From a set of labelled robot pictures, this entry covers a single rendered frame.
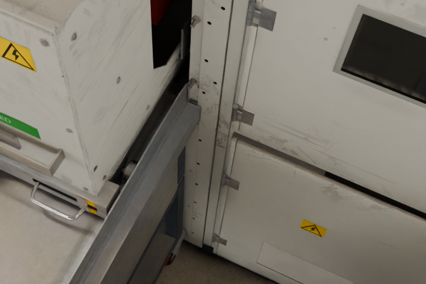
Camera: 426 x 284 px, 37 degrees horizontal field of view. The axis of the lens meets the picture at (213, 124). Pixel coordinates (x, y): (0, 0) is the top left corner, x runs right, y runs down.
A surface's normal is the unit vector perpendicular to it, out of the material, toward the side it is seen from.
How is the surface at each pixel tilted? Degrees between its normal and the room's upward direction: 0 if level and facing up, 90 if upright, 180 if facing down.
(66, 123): 90
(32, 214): 0
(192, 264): 0
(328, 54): 90
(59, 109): 90
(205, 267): 0
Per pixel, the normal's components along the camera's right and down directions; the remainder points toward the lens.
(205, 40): -0.42, 0.77
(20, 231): 0.06, -0.50
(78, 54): 0.91, 0.39
